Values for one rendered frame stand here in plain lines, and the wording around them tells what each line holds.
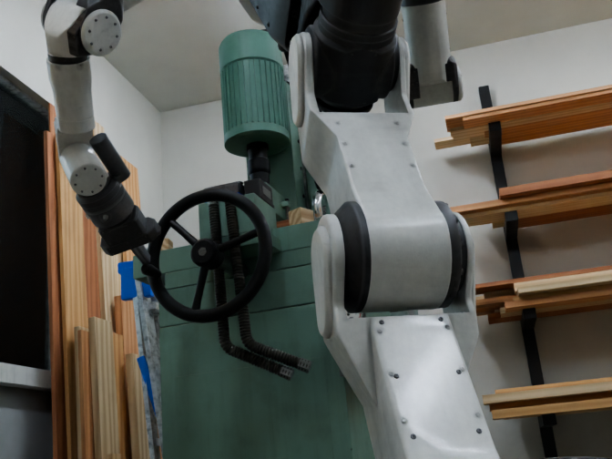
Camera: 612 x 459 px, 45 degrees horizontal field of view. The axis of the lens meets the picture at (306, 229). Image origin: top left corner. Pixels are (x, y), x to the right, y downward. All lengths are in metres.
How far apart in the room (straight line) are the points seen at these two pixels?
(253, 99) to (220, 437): 0.86
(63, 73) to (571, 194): 2.93
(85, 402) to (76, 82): 1.98
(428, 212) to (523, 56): 3.77
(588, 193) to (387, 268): 3.04
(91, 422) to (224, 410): 1.53
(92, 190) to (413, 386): 0.75
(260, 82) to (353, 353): 1.20
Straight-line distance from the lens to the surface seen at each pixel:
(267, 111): 1.94
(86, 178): 1.37
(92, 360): 3.18
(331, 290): 0.90
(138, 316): 2.75
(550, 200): 3.87
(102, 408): 3.17
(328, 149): 1.06
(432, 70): 1.55
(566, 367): 4.13
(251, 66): 2.00
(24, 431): 3.27
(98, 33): 1.29
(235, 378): 1.67
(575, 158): 4.41
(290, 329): 1.64
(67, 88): 1.33
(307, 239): 1.67
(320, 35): 1.11
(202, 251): 1.53
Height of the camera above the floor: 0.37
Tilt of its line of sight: 18 degrees up
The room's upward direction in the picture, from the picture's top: 5 degrees counter-clockwise
